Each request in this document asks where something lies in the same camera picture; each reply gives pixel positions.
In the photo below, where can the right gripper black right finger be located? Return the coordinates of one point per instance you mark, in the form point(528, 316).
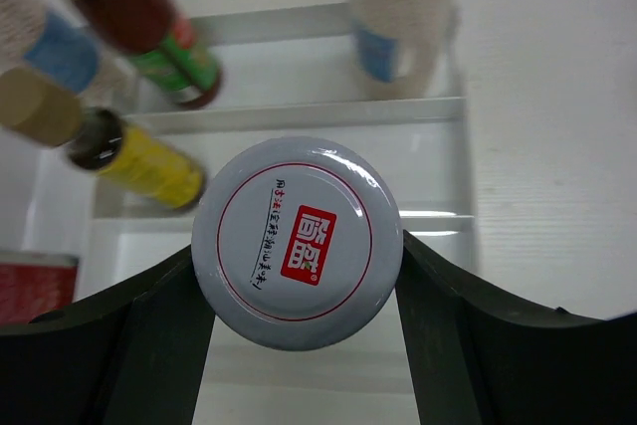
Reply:
point(478, 354)

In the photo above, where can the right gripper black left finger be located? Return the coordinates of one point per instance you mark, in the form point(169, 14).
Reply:
point(133, 353)

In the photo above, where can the glass bottle black cap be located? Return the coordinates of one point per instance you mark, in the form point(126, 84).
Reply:
point(34, 283)

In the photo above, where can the brown jar white lid front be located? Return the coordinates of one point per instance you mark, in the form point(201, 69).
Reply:
point(297, 243)

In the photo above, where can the small yellow label bottle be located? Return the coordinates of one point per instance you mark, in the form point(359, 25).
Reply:
point(99, 141)

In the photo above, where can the tall white spice jar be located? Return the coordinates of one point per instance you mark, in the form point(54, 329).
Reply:
point(397, 44)

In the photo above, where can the yellow cap sauce bottle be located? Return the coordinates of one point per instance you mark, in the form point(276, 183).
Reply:
point(160, 43)

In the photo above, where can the white powder jar silver lid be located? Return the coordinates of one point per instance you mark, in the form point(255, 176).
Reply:
point(36, 36)

